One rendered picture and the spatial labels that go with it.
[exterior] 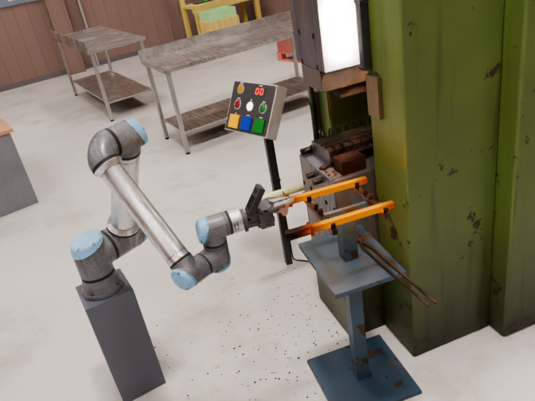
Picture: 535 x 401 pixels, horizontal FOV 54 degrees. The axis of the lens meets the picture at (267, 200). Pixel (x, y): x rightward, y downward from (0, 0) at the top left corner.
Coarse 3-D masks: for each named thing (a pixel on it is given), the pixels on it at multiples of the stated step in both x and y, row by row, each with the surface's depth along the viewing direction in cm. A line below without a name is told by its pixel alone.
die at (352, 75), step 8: (304, 64) 236; (304, 72) 239; (312, 72) 231; (320, 72) 223; (328, 72) 224; (336, 72) 226; (344, 72) 227; (352, 72) 228; (360, 72) 229; (304, 80) 242; (312, 80) 233; (320, 80) 225; (328, 80) 226; (336, 80) 227; (344, 80) 228; (352, 80) 230; (360, 80) 231; (320, 88) 228; (328, 88) 227; (336, 88) 229
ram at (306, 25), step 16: (304, 0) 216; (320, 0) 205; (336, 0) 208; (352, 0) 210; (304, 16) 220; (320, 16) 208; (336, 16) 210; (352, 16) 212; (304, 32) 226; (320, 32) 211; (336, 32) 213; (352, 32) 215; (304, 48) 231; (320, 48) 215; (336, 48) 216; (352, 48) 218; (320, 64) 220; (336, 64) 219; (352, 64) 221
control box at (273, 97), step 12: (240, 84) 291; (252, 84) 285; (264, 84) 279; (240, 96) 291; (252, 96) 284; (264, 96) 278; (276, 96) 274; (228, 108) 297; (240, 108) 290; (252, 108) 284; (276, 108) 276; (228, 120) 296; (240, 120) 290; (252, 120) 283; (276, 120) 278; (240, 132) 289; (252, 132) 283; (264, 132) 277; (276, 132) 280
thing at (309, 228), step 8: (368, 208) 195; (376, 208) 194; (336, 216) 194; (344, 216) 193; (352, 216) 193; (360, 216) 194; (312, 224) 191; (320, 224) 190; (328, 224) 191; (336, 224) 192; (288, 232) 188; (296, 232) 188; (304, 232) 190; (312, 232) 189; (288, 240) 189
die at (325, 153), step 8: (360, 128) 259; (368, 128) 257; (328, 136) 259; (336, 136) 255; (344, 136) 251; (360, 136) 248; (368, 136) 248; (312, 144) 257; (336, 144) 246; (344, 144) 245; (360, 144) 244; (368, 144) 246; (320, 152) 250; (328, 152) 241; (336, 152) 242; (368, 152) 248; (328, 160) 244
